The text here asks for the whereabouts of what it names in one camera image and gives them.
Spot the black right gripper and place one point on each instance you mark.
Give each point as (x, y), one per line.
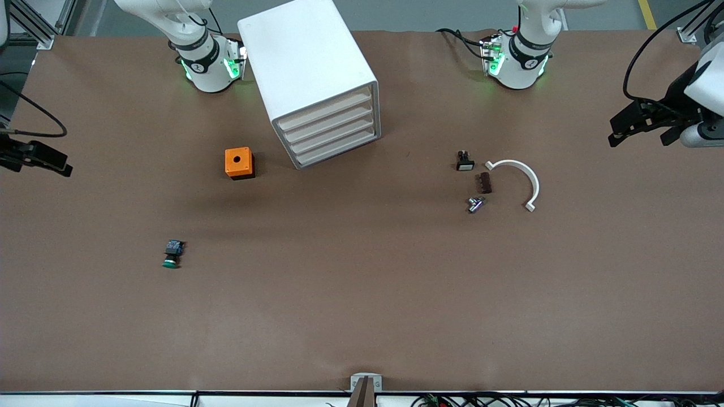
(8, 151)

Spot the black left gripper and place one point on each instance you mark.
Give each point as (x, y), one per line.
(677, 94)

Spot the green mushroom push button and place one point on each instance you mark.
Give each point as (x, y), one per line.
(173, 251)

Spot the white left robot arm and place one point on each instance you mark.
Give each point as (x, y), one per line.
(517, 70)

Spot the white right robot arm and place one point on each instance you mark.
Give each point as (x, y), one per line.
(206, 73)

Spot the black white-capped push button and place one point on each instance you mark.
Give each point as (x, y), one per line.
(465, 164)

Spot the orange box with hole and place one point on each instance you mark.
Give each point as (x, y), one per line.
(231, 167)

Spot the dark brown terminal block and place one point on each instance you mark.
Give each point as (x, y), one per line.
(483, 183)

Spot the small silver purple component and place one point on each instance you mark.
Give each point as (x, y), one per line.
(475, 204)

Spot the table cover sheet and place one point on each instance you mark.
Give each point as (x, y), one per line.
(362, 294)

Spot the aluminium frame post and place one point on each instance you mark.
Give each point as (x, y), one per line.
(687, 35)
(42, 37)

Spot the white curved plastic bracket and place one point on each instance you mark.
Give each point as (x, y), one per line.
(534, 183)

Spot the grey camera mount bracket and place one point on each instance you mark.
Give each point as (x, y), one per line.
(366, 390)

